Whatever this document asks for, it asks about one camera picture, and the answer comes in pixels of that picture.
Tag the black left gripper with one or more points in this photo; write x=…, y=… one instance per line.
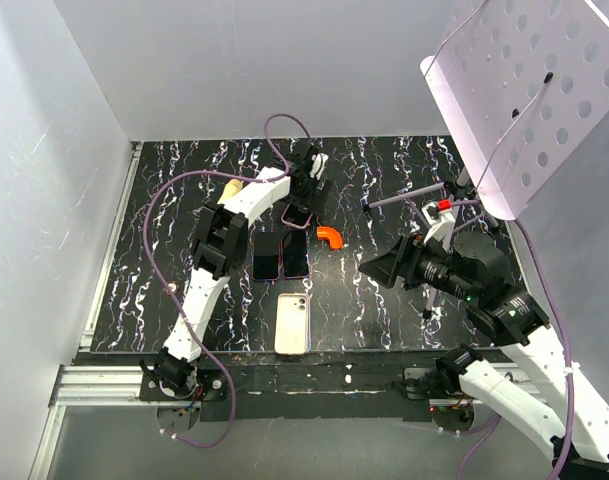
x=312, y=198

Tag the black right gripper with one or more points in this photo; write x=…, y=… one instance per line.
x=402, y=261

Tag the purple phone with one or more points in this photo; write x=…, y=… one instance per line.
x=266, y=256

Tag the cream phone case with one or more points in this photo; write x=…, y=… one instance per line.
x=290, y=328

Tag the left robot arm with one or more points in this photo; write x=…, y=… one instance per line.
x=221, y=244

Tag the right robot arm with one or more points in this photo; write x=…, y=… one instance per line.
x=568, y=420

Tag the orange curved pipe piece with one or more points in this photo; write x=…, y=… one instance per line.
x=330, y=236

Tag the cream toy microphone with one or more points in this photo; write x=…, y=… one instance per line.
x=232, y=188

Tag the white music stand tripod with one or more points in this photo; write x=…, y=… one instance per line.
x=457, y=193

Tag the white perforated stand tray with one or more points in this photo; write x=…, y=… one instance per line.
x=523, y=88

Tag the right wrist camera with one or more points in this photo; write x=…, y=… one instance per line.
x=441, y=221

